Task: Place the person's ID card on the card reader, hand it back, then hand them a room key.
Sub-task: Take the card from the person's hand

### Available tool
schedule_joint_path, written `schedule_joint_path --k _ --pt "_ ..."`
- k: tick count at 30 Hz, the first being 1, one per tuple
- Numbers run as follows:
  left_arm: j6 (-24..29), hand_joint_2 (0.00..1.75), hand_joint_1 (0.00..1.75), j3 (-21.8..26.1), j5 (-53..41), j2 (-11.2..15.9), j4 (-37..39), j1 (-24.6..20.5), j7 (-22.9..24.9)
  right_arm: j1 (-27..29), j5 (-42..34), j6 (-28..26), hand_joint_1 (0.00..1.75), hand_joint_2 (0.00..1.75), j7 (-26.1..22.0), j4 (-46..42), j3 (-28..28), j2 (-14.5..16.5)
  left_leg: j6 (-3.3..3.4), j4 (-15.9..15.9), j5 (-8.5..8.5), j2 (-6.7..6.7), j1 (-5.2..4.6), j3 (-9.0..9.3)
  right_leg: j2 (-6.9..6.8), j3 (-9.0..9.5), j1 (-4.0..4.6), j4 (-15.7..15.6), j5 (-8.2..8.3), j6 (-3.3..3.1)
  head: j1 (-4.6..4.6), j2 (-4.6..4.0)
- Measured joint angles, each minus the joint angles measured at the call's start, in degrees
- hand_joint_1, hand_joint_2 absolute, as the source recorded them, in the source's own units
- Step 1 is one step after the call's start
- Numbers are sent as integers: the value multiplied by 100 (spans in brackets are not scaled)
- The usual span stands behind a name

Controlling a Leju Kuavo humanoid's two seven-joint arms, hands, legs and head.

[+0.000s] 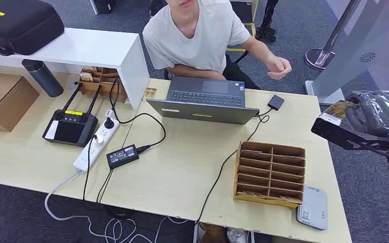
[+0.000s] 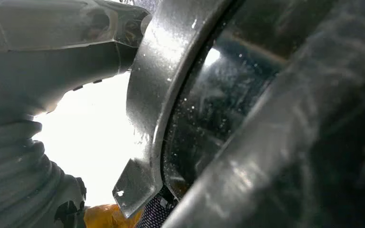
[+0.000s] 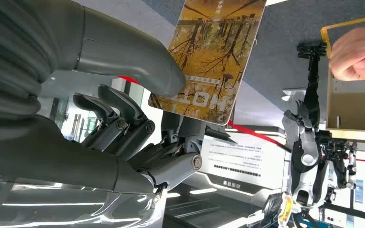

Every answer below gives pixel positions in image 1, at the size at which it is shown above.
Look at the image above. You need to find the black drive cable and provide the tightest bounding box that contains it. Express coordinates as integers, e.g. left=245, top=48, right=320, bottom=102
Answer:
left=194, top=107, right=273, bottom=225

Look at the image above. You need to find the white desk shelf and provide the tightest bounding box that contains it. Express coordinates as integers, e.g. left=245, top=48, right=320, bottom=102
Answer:
left=0, top=27, right=151, bottom=111

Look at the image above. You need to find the black remote controller with antennas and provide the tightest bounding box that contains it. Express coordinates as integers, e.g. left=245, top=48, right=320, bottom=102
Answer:
left=42, top=84, right=102, bottom=148

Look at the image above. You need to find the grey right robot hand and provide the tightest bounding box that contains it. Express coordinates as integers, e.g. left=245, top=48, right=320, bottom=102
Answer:
left=344, top=90, right=389, bottom=135

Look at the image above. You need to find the black robot leg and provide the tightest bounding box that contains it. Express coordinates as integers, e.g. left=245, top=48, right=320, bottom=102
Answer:
left=255, top=0, right=279, bottom=43

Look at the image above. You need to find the black cable of white plug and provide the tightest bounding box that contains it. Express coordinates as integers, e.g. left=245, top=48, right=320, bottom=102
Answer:
left=82, top=136, right=97, bottom=202

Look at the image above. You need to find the chrome stanchion post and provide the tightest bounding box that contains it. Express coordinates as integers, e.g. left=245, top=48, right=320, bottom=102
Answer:
left=304, top=0, right=363, bottom=71

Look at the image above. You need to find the grey laptop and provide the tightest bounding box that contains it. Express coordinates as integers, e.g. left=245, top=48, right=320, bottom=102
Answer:
left=146, top=76, right=260, bottom=126

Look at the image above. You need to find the white cabinet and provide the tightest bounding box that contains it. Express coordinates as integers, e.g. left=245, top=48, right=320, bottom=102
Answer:
left=229, top=0, right=259, bottom=23

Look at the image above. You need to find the brown slotted card rack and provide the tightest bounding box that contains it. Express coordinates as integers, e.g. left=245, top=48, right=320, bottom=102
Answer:
left=233, top=141, right=306, bottom=209

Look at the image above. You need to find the person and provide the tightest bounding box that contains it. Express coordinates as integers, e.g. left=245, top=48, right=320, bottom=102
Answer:
left=142, top=0, right=292, bottom=90

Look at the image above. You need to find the small black external drive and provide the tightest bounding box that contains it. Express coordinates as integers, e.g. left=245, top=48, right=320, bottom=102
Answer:
left=267, top=95, right=285, bottom=111

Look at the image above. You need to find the black box with white edge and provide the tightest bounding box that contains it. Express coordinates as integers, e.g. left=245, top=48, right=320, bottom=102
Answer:
left=90, top=0, right=117, bottom=15

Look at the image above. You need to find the gold hotel key card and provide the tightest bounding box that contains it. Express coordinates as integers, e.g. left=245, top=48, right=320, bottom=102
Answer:
left=242, top=190, right=268, bottom=199
left=279, top=195, right=303, bottom=204

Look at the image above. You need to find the dark grey thermos bottle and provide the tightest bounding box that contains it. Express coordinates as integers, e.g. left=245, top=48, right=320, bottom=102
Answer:
left=21, top=59, right=64, bottom=98

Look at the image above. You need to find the black power adapter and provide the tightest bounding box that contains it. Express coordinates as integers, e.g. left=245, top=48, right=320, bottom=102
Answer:
left=106, top=144, right=140, bottom=170

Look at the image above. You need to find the person's left hand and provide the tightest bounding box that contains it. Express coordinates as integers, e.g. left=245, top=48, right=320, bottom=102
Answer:
left=265, top=55, right=292, bottom=80

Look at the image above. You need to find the grey kiosk stand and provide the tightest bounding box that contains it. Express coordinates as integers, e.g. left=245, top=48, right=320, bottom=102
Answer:
left=304, top=0, right=389, bottom=105

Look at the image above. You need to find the brown cardboard piece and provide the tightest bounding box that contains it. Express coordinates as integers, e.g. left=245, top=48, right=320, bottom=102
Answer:
left=199, top=224, right=229, bottom=243

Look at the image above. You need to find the white card reader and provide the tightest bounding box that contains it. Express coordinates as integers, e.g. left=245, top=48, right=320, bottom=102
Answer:
left=296, top=185, right=328, bottom=231

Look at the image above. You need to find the white power strip cable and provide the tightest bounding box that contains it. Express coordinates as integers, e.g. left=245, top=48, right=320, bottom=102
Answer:
left=44, top=171, right=195, bottom=243

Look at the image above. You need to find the black carrying case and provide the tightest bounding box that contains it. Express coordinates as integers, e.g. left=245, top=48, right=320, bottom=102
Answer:
left=0, top=0, right=65, bottom=57

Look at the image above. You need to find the white power strip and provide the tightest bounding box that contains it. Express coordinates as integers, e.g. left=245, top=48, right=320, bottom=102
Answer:
left=73, top=116, right=120, bottom=174

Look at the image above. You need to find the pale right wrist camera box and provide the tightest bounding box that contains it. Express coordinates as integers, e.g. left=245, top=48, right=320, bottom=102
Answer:
left=318, top=112, right=343, bottom=127

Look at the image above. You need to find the brown cardboard box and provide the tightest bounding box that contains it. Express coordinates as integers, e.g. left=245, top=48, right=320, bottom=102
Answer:
left=0, top=71, right=40, bottom=133

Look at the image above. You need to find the gold patterned ID card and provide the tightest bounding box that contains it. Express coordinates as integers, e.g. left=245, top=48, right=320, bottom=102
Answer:
left=323, top=100, right=360, bottom=120

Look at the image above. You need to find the small wooden slotted rack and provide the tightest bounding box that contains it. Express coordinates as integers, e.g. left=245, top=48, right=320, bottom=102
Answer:
left=79, top=66, right=128, bottom=103

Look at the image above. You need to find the black adapter mains cable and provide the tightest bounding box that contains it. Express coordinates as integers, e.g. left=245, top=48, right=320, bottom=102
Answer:
left=95, top=168, right=114, bottom=204

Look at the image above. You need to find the black adapter output cable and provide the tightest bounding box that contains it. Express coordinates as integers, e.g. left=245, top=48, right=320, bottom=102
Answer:
left=109, top=78, right=167, bottom=152

